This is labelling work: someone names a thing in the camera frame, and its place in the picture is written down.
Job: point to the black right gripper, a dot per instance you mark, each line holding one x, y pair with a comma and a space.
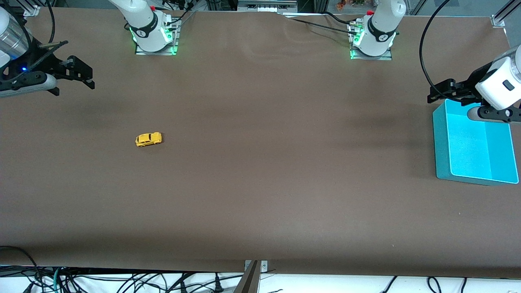
45, 64

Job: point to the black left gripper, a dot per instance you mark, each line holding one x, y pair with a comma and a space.
466, 87

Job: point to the yellow beetle toy car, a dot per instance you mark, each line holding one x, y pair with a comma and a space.
147, 139

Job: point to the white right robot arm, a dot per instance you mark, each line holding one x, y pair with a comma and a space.
143, 24

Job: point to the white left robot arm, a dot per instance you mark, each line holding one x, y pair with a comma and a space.
378, 28

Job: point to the teal plastic bin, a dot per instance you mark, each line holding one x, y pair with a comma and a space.
468, 150

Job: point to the small orange figure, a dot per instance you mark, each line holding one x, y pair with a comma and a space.
340, 5

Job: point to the grey power strip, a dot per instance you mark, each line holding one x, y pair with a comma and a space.
266, 5

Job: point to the black power plug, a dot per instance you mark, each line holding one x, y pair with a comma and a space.
217, 287

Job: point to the dark stand leg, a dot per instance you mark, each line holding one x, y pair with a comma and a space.
249, 283

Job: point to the aluminium frame corner bracket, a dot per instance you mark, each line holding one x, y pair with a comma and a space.
31, 10
498, 20

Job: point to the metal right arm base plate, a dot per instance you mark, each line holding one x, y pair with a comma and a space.
156, 53

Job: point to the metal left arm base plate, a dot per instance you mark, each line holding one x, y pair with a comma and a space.
372, 58

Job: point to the small metal edge bracket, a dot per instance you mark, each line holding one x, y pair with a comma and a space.
263, 266

